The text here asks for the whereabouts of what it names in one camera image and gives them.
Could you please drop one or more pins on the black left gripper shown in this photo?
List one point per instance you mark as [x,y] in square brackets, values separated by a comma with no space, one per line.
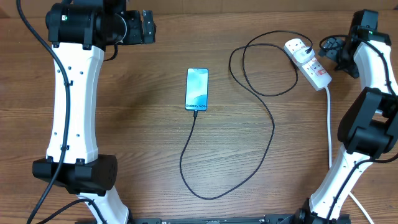
[137,36]

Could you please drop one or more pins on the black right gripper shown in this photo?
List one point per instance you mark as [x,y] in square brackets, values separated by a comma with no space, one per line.
[329,50]

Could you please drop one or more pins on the black smartphone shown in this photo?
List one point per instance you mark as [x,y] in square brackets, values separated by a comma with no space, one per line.
[196,96]

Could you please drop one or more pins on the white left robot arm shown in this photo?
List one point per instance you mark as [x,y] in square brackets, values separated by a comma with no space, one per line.
[78,34]

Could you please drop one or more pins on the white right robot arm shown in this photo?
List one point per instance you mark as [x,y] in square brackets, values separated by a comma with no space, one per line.
[369,128]

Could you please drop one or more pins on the white charger plug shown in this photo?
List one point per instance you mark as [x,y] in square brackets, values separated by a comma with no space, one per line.
[303,55]

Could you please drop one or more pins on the white power strip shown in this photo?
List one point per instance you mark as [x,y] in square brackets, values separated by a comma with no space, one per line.
[313,71]

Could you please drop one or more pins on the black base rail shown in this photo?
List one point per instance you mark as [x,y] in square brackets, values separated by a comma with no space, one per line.
[267,219]

